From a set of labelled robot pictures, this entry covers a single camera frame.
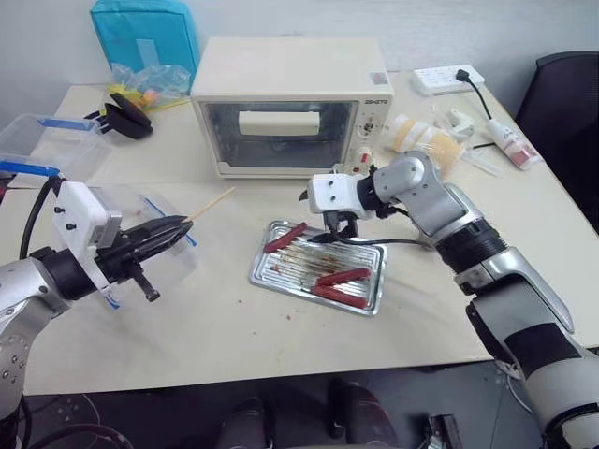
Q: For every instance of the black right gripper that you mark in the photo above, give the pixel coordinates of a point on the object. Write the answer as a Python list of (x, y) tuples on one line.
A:
[(341, 222)]

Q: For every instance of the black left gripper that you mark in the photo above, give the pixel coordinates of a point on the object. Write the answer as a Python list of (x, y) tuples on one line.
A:
[(122, 262)]

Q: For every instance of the wooden skewer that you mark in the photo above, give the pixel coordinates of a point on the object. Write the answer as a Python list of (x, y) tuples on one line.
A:
[(210, 204)]

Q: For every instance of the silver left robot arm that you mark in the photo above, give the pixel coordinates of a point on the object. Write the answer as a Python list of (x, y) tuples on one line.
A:
[(18, 290)]

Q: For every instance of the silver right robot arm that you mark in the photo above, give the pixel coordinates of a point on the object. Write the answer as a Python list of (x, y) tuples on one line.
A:
[(430, 201)]

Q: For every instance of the red sausage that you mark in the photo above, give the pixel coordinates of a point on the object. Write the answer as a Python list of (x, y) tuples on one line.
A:
[(284, 237), (339, 297), (344, 277)]

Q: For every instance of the silver ribbed metal tray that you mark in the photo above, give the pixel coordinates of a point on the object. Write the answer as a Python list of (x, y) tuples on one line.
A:
[(299, 271)]

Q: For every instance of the clear plastic box blue-edged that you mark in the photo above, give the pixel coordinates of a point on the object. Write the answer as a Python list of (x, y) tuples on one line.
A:
[(182, 262)]

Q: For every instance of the plastic bag with snacks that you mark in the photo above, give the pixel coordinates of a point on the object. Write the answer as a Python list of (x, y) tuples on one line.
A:
[(421, 135)]

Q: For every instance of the cream toaster oven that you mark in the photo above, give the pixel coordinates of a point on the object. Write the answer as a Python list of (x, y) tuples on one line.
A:
[(285, 84)]

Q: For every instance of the clear box with blue clips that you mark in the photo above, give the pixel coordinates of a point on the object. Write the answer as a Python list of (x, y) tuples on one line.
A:
[(51, 140)]

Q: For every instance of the clear plastic bag with items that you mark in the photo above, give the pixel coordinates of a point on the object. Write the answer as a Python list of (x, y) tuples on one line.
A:
[(159, 84)]

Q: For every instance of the white plastic clip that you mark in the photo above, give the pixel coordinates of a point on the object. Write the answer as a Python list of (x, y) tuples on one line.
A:
[(461, 122)]

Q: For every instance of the white power strip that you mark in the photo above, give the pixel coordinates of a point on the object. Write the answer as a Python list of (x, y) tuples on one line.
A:
[(442, 79)]

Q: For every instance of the teal fabric bag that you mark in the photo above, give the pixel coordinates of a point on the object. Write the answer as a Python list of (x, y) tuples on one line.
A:
[(150, 28)]

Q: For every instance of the dark rounded shape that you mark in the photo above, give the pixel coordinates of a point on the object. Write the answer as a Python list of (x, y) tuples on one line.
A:
[(360, 416)]

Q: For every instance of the white tube with red label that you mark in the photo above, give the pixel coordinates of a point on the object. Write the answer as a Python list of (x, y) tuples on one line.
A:
[(512, 145)]

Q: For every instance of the black office chair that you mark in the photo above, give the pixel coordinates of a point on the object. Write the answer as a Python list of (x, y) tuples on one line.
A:
[(566, 131)]

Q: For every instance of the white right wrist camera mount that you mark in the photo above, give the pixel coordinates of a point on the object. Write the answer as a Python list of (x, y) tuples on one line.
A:
[(332, 192)]

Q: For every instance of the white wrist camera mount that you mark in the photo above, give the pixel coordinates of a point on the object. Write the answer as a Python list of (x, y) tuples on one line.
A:
[(332, 192), (77, 206)]

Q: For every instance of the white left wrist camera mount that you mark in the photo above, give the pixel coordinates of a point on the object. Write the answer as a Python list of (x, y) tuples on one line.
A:
[(77, 206)]

